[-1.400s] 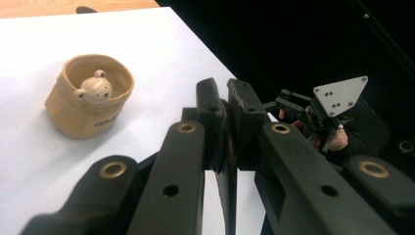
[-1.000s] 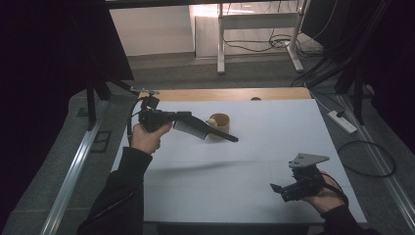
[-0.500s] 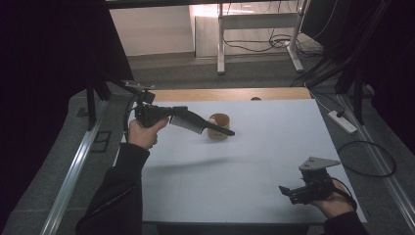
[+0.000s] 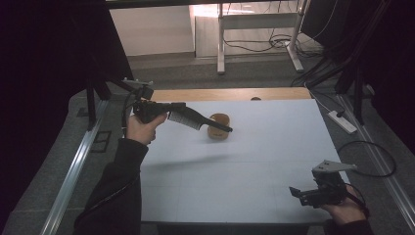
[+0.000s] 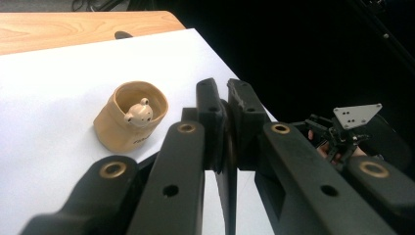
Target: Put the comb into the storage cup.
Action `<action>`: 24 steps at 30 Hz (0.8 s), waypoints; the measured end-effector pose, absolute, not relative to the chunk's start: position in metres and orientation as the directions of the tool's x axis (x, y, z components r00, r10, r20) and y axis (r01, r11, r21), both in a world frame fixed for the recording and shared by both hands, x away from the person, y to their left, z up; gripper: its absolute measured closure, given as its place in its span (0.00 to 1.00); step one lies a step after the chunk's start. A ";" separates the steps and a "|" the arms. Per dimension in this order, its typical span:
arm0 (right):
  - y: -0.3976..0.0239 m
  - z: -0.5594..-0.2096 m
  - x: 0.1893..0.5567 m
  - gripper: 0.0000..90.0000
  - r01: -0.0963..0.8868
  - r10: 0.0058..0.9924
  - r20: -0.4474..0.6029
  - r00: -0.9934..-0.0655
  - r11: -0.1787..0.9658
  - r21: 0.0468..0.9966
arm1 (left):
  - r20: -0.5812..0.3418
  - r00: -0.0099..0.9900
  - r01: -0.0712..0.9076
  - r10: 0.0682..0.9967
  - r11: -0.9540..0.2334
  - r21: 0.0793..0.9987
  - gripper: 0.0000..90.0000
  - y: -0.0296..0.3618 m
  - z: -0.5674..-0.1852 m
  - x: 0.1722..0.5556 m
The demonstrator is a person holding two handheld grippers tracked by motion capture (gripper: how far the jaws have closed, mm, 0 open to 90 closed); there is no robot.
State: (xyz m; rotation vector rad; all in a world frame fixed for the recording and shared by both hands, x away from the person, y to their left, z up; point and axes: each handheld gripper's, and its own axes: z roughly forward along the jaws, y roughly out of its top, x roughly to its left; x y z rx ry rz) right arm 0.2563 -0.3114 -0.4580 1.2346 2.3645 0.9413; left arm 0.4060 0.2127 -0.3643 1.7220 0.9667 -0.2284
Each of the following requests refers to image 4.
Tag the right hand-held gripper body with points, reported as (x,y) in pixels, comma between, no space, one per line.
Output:
(326,191)

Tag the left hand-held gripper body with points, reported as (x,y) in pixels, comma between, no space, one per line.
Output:
(147,107)

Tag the round wooden cup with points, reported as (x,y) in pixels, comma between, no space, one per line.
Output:
(219,133)

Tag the person's left hand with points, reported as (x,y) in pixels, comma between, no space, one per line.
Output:
(143,130)

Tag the person's right hand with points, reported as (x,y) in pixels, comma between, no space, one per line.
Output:
(345,210)

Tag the wooden table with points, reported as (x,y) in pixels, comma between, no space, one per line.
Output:
(228,94)

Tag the black metal stand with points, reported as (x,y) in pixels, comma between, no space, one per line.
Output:
(354,75)
(94,91)

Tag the white table mat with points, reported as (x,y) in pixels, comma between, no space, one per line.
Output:
(244,169)

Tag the square floor socket cover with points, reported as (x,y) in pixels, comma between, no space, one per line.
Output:
(101,141)

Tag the white power strip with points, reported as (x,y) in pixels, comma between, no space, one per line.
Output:
(342,122)

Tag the black plug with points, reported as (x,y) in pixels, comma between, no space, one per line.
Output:
(340,114)

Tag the dark curtain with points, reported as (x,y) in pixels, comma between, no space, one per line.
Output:
(396,65)
(39,81)

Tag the aluminium rail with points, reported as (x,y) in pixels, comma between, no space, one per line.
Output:
(78,163)
(375,153)

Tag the white desk frame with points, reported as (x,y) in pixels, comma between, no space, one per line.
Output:
(257,21)

